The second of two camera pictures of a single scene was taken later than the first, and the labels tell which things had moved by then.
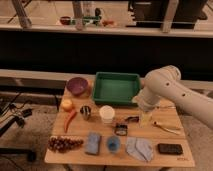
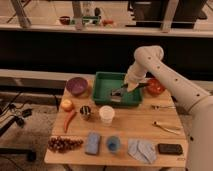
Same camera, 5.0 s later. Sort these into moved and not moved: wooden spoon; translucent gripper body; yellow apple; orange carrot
Moved: translucent gripper body
Not moved: wooden spoon; yellow apple; orange carrot
